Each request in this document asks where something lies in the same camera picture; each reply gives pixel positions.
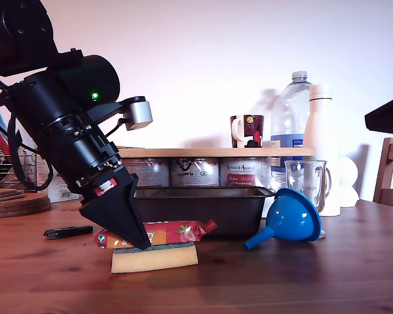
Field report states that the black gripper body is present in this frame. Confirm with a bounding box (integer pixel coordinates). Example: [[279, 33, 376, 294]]
[[40, 113, 132, 201]]

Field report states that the red strawberry yoghurt snack bar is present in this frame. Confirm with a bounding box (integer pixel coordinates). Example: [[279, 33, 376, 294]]
[[84, 219, 218, 250]]

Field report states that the wooden shelf board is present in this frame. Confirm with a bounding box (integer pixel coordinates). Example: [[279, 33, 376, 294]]
[[117, 147, 316, 158]]

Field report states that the silver tin can red label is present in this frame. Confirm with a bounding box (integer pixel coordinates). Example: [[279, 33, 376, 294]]
[[121, 158, 170, 187]]

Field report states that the white printed carton box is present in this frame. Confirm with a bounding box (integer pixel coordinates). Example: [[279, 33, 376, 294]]
[[35, 153, 81, 202]]

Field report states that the yellow sponge with green scourer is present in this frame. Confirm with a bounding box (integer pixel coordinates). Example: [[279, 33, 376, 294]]
[[110, 242, 199, 274]]

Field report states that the silver tin can black print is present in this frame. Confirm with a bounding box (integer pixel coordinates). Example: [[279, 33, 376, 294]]
[[169, 158, 220, 187]]

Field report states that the dark metal baking tin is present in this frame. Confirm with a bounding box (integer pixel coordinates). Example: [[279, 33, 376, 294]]
[[132, 186, 276, 238]]

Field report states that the large round cork trivet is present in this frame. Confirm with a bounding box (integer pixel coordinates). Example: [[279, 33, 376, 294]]
[[0, 192, 50, 210], [0, 200, 52, 219]]

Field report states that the small round cork trivet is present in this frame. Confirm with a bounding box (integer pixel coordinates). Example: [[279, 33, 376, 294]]
[[0, 188, 26, 200]]

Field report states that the dark red and white mug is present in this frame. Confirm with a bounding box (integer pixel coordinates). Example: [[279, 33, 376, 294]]
[[229, 114, 265, 149]]

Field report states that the blue plastic funnel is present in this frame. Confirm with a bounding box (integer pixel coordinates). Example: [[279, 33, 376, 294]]
[[243, 188, 322, 252]]

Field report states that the clear plastic water bottle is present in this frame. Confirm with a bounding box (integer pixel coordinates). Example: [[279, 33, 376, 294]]
[[269, 71, 314, 194]]

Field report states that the clear glass mug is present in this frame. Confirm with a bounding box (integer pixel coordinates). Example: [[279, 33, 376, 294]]
[[284, 160, 333, 239]]

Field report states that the white insulated bottle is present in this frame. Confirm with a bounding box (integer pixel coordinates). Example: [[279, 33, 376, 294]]
[[303, 83, 341, 217]]

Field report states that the white rounded ornament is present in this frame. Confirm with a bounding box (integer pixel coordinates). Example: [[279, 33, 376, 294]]
[[339, 156, 361, 209]]

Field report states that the wooden chair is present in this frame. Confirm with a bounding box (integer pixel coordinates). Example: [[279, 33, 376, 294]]
[[373, 137, 393, 211]]

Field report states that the thin black camera cable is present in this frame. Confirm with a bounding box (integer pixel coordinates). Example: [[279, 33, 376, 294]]
[[103, 116, 129, 138]]

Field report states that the grey camera box with bracket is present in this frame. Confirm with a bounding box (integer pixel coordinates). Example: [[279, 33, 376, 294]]
[[84, 96, 153, 131]]

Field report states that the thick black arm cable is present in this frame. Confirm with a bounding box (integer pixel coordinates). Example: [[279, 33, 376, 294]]
[[7, 114, 55, 192]]

